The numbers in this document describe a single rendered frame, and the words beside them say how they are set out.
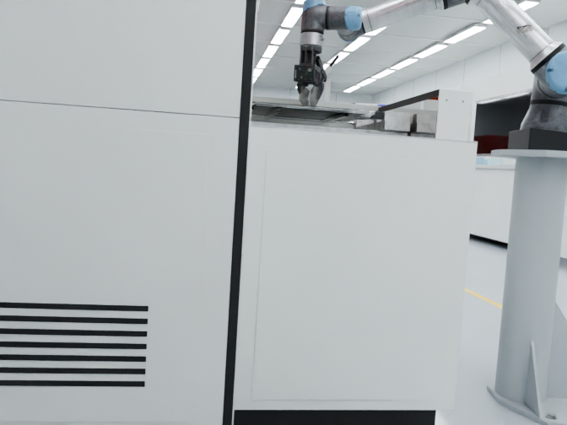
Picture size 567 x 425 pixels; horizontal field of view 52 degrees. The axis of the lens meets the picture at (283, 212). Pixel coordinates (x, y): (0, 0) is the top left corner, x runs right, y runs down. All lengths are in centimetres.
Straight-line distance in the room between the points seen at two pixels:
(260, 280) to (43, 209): 56
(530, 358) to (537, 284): 24
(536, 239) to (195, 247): 114
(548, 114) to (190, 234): 122
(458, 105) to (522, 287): 65
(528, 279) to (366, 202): 69
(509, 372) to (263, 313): 91
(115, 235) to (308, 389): 67
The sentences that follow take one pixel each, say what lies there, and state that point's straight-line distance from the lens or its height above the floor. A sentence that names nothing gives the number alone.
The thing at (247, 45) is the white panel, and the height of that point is 97.
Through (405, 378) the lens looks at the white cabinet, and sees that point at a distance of 169.
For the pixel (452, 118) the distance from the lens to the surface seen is 170.
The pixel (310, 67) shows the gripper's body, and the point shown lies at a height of 104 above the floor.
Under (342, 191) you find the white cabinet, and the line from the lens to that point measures 153.
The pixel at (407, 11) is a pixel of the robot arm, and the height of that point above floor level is 126.
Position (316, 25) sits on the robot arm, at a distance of 197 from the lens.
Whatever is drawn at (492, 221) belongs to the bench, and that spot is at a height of 28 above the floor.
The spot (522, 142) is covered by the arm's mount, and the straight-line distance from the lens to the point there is 202.
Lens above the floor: 72
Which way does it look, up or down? 4 degrees down
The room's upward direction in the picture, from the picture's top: 4 degrees clockwise
